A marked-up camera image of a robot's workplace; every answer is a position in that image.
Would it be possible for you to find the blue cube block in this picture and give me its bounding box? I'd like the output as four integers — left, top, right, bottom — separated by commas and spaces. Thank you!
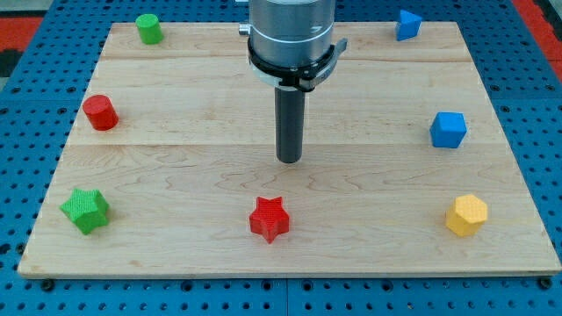
429, 111, 467, 148

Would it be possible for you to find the blue triangle block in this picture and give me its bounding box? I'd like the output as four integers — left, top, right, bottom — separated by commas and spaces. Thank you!
395, 9, 422, 41

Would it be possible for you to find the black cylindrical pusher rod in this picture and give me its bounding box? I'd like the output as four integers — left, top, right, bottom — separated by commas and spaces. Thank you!
275, 88, 306, 163

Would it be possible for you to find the red star block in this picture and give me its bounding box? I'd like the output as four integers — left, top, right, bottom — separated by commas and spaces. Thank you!
249, 197, 290, 244

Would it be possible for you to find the wooden board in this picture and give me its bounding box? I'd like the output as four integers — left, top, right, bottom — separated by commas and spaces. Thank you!
18, 22, 561, 279

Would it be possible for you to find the green cylinder block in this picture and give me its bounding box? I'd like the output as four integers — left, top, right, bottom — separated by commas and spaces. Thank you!
135, 13, 164, 45

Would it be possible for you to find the red cylinder block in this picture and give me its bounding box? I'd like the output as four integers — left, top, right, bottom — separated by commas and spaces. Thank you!
83, 95, 119, 131

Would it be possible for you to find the yellow hexagon block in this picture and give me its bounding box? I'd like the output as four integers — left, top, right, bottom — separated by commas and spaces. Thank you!
445, 194, 488, 237

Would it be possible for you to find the green star block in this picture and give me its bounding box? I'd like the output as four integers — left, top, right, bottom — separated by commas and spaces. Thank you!
59, 189, 109, 235

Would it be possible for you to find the black clamp ring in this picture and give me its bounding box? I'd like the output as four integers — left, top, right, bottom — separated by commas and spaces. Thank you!
247, 37, 349, 93

